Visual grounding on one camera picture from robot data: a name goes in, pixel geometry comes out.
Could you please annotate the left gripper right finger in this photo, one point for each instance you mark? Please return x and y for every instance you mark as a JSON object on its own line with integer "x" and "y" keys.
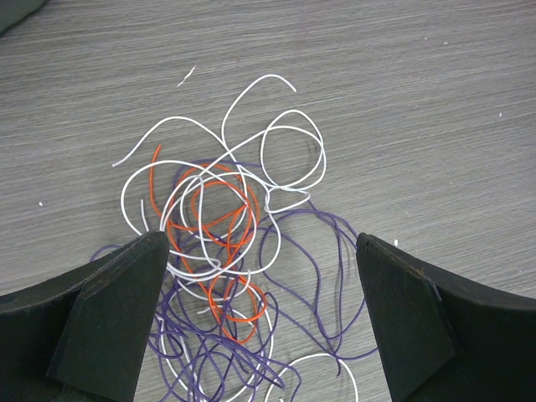
{"x": 441, "y": 336}

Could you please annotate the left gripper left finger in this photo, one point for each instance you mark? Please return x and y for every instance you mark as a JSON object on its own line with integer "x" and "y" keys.
{"x": 81, "y": 336}

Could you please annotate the dark green plastic tray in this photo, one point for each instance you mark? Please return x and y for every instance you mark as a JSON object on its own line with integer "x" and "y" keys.
{"x": 14, "y": 11}

